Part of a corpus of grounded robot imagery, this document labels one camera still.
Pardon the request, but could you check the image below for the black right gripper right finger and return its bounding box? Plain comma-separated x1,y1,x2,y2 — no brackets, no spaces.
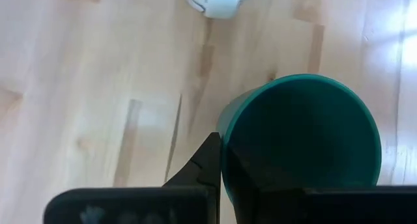
226,148,306,224

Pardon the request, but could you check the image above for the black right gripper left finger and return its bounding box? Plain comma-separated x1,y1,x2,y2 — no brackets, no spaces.
162,132,223,224

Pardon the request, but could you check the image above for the green handleless cup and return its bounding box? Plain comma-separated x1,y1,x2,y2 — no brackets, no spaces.
216,73,383,205

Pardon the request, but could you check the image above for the blue white floral mug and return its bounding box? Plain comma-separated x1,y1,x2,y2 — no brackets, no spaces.
181,0,252,20

